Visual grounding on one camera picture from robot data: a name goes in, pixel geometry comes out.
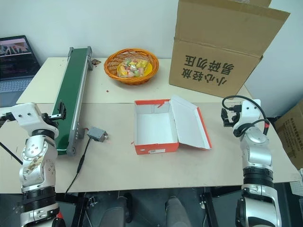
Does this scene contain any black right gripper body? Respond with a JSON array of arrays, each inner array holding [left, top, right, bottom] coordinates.
[[224, 111, 240, 129]]

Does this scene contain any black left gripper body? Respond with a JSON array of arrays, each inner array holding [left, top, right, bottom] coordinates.
[[41, 113, 66, 130]]

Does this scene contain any orange and white shoebox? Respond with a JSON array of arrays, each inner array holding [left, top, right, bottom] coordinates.
[[133, 95, 213, 156]]

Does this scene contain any green conveyor belt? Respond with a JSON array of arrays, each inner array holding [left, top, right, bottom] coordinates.
[[51, 46, 93, 157]]

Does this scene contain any grey control box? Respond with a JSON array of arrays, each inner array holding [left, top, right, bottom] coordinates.
[[86, 127, 110, 143]]

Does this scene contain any large printed cardboard box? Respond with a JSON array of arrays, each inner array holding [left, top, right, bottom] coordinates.
[[168, 0, 291, 98]]

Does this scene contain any small cardboard box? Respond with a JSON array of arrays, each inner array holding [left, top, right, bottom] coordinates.
[[274, 99, 303, 171]]

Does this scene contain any orange woven basket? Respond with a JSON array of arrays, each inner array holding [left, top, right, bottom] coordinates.
[[104, 48, 160, 86]]

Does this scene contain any open laptop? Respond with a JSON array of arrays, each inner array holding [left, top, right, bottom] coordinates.
[[0, 35, 42, 107]]

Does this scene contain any clear bag of colourful candies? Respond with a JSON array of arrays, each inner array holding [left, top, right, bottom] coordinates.
[[116, 58, 153, 79]]

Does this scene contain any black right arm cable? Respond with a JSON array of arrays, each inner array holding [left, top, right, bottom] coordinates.
[[222, 95, 271, 138]]

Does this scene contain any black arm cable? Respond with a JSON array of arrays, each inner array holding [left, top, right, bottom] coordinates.
[[222, 95, 271, 138], [0, 141, 24, 164]]

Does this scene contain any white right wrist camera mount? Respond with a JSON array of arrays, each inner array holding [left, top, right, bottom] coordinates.
[[233, 98, 262, 133]]

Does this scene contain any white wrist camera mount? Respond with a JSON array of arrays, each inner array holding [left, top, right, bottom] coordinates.
[[233, 98, 262, 133], [10, 102, 60, 138]]

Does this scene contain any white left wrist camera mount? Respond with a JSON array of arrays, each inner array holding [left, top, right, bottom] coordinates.
[[10, 102, 60, 138]]

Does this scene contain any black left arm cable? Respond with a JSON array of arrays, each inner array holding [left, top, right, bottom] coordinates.
[[0, 141, 24, 164]]

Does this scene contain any black control box cable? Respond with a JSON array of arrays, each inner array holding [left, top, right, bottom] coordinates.
[[64, 137, 92, 194]]

